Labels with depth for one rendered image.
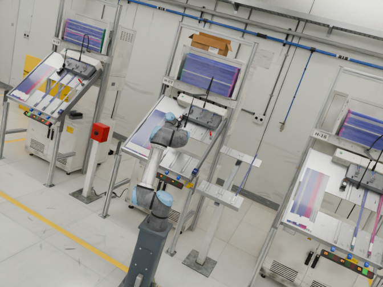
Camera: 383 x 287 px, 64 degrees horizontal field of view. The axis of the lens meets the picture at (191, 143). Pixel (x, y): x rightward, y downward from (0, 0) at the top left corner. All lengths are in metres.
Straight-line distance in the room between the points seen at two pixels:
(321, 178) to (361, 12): 2.29
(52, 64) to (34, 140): 0.89
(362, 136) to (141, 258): 1.86
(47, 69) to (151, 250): 2.36
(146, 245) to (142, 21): 3.62
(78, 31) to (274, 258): 2.94
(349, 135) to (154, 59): 3.09
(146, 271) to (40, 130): 2.24
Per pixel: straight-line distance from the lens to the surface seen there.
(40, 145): 3.89
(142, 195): 1.97
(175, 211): 3.02
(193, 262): 2.83
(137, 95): 4.94
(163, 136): 2.00
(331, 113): 2.86
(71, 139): 3.54
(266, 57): 4.25
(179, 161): 2.59
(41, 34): 5.48
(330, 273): 2.90
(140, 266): 2.20
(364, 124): 2.69
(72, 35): 3.69
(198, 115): 2.80
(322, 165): 2.70
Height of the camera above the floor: 1.66
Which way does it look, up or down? 16 degrees down
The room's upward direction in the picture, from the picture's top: 17 degrees clockwise
